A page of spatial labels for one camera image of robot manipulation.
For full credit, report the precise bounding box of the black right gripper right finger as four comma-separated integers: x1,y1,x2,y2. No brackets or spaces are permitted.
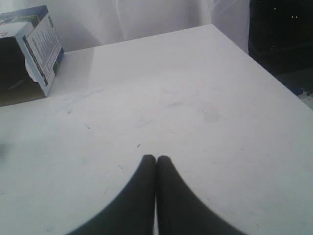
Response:
156,156,242,235

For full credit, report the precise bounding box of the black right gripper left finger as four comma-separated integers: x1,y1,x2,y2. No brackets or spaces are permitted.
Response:
70,155,156,235

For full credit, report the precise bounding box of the white backdrop curtain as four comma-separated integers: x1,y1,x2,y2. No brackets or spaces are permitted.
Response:
0,0,250,52

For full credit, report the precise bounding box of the blue white cardboard box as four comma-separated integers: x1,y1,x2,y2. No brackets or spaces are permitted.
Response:
0,5,64,106

